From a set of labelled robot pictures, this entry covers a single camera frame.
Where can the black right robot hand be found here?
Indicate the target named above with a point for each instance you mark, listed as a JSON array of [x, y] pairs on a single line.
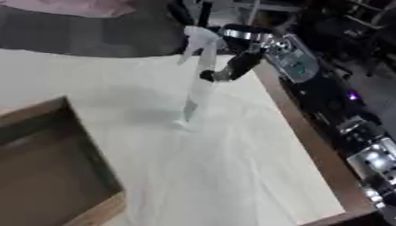
[[241, 62]]

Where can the clear plastic bottle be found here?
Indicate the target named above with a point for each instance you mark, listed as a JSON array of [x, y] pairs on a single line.
[[202, 79]]

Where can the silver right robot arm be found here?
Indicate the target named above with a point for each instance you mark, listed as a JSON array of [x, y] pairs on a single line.
[[335, 100]]

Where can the tan cardboard box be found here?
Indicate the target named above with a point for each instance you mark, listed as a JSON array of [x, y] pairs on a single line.
[[46, 164]]

